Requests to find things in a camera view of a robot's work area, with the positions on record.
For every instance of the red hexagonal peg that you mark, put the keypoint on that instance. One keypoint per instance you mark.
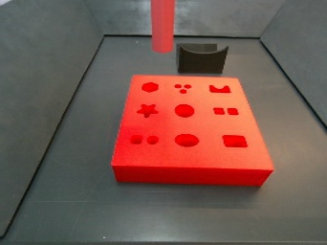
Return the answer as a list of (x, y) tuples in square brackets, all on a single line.
[(162, 18)]

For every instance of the black curved cradle block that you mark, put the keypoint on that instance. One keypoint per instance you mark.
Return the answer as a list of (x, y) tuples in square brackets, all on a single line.
[(201, 58)]

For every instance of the red shape sorting block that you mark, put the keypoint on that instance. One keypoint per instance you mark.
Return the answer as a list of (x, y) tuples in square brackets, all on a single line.
[(189, 133)]

